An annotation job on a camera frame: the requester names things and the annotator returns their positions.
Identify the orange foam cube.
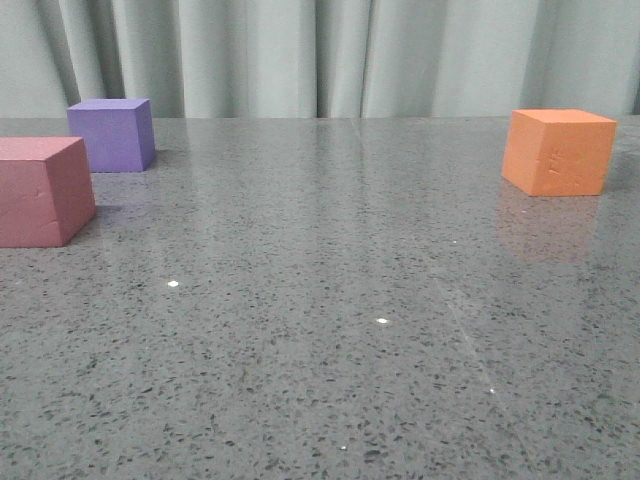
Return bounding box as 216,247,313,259
502,109,617,197

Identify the grey-green curtain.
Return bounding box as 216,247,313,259
1,1,639,118

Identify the purple foam cube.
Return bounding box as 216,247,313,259
67,98,156,173

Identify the pink foam cube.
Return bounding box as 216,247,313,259
1,136,96,248

